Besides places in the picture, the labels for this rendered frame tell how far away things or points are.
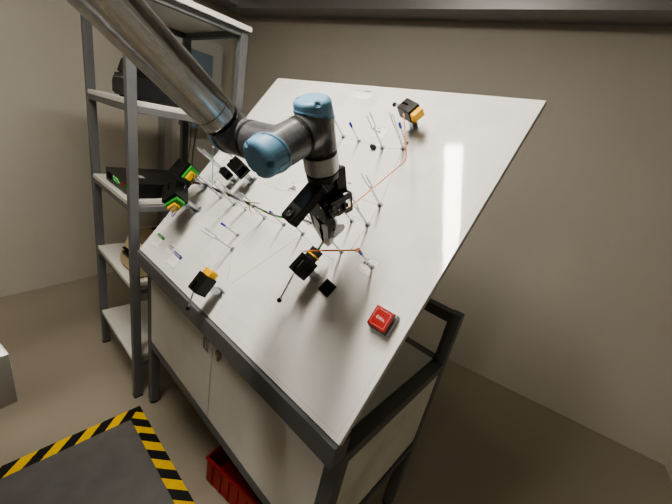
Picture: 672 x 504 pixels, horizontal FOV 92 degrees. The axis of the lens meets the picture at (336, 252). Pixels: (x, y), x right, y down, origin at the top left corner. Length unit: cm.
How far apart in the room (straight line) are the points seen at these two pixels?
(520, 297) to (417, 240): 176
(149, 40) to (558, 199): 224
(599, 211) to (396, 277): 179
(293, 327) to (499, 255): 184
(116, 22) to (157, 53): 5
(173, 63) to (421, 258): 64
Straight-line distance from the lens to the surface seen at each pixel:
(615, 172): 246
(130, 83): 155
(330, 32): 307
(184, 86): 62
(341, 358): 83
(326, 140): 66
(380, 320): 77
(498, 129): 106
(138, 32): 60
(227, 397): 125
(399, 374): 116
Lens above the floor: 149
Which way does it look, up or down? 20 degrees down
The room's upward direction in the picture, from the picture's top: 12 degrees clockwise
